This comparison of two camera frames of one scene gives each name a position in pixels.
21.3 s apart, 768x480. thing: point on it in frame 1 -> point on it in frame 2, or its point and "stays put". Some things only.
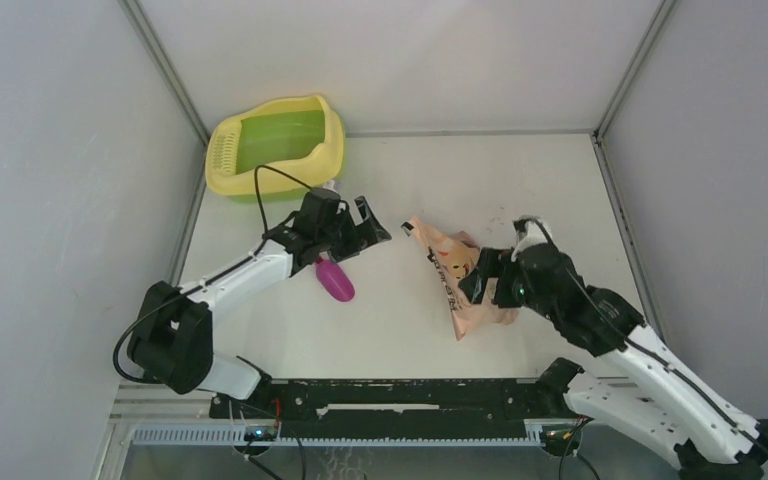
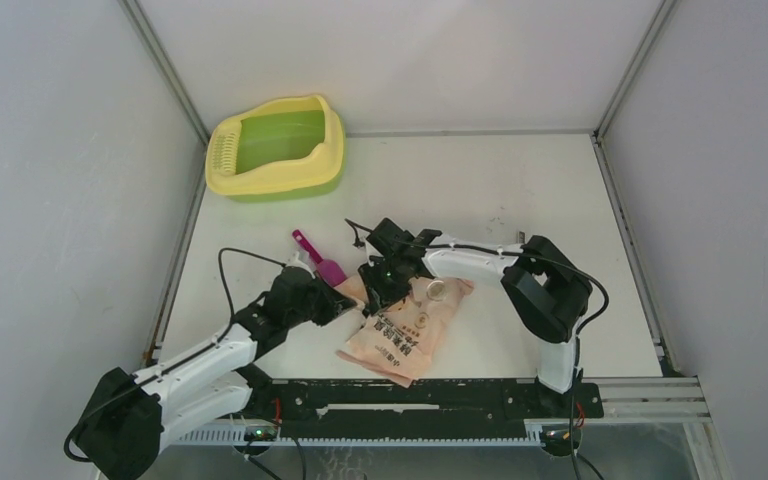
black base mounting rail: [402, 403] stays put
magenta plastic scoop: [334, 278] stays put
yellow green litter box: [302, 138] stays put
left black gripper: [369, 232] -> [333, 304]
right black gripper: [493, 262] -> [378, 296]
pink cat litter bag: [449, 255] -> [405, 338]
